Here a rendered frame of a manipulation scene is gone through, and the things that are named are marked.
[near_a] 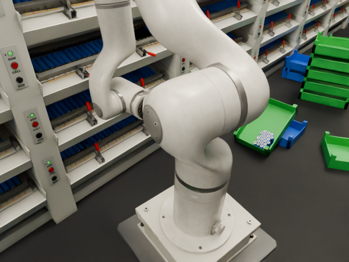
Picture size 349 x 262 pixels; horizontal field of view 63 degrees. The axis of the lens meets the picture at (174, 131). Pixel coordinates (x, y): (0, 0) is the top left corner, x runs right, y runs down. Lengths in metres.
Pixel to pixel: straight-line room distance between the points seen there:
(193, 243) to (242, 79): 0.42
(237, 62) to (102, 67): 0.40
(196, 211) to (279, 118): 1.10
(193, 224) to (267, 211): 0.65
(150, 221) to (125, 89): 0.37
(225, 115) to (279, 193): 0.96
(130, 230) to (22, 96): 0.49
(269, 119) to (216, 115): 1.22
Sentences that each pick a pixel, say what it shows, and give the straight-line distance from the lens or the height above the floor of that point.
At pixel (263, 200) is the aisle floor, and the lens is 1.33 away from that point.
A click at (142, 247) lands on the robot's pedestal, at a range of 0.82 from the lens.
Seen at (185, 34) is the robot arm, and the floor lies 0.82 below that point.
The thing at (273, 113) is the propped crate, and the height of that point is 0.12.
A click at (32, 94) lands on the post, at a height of 0.56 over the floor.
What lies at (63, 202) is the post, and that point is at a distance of 1.23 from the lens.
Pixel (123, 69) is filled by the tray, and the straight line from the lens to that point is 1.12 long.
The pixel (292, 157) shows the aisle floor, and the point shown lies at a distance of 1.59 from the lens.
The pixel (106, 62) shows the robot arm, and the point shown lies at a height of 0.67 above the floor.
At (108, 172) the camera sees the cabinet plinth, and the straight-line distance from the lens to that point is 1.35.
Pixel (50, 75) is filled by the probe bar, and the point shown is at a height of 0.58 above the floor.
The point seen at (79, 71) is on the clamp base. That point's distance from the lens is 1.03.
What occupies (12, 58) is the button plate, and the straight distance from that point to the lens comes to 0.90.
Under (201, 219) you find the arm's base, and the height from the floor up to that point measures 0.44.
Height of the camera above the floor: 0.97
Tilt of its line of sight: 36 degrees down
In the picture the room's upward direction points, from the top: straight up
